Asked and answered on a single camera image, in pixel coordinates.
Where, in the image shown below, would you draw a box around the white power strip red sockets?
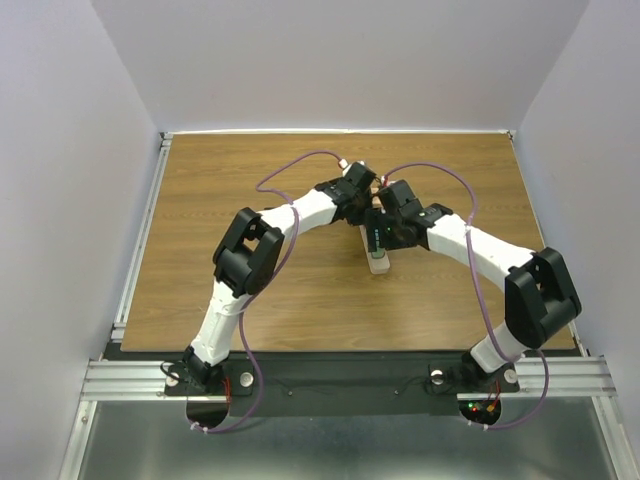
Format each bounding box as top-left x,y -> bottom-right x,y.
359,225 -> 391,275

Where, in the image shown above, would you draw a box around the green USB charger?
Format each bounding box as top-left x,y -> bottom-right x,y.
370,248 -> 386,259

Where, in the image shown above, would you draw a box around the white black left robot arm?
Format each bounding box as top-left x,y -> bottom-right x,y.
182,160 -> 376,394

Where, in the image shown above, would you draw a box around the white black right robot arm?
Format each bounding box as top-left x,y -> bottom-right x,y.
365,180 -> 582,390

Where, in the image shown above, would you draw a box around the beige cube adapter dragon print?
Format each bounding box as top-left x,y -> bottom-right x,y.
371,187 -> 381,208

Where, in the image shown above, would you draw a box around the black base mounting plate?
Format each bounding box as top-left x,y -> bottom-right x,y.
102,349 -> 521,431

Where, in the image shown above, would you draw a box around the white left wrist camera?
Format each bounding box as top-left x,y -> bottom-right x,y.
338,159 -> 366,175

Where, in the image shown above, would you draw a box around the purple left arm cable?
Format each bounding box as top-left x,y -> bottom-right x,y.
189,151 -> 351,435

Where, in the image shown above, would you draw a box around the aluminium left side rail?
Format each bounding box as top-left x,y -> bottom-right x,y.
110,132 -> 173,342

